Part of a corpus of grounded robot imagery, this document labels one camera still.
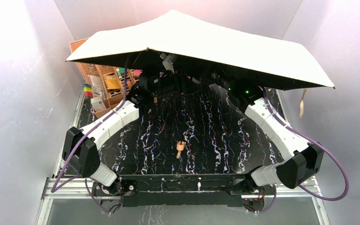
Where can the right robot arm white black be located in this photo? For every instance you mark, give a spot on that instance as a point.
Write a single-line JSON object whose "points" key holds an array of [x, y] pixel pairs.
{"points": [[301, 158]]}

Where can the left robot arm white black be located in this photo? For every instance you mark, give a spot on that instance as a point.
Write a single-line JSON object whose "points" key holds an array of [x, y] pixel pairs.
{"points": [[81, 145]]}

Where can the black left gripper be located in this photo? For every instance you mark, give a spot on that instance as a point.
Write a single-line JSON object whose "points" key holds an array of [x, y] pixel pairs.
{"points": [[174, 82]]}

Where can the white red small box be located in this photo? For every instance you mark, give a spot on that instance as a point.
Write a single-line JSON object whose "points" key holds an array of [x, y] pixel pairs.
{"points": [[97, 104]]}

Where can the colourful marker set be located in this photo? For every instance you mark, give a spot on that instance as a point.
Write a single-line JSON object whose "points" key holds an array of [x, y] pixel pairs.
{"points": [[87, 90]]}

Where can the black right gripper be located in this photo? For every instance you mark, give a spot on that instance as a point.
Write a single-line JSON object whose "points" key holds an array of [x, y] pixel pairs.
{"points": [[205, 78]]}

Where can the yellow notebook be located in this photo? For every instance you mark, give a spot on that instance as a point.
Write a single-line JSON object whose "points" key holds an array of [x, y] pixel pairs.
{"points": [[111, 81]]}

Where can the white paper card pack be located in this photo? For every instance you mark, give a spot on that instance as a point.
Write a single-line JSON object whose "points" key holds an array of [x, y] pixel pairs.
{"points": [[96, 82]]}

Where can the beige folding umbrella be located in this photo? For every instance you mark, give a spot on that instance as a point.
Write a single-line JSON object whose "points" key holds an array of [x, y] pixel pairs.
{"points": [[202, 46]]}

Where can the orange plastic file organizer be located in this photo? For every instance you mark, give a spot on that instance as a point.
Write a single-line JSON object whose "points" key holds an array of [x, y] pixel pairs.
{"points": [[111, 97]]}

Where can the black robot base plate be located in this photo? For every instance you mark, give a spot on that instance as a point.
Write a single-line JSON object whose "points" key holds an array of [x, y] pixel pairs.
{"points": [[232, 190]]}

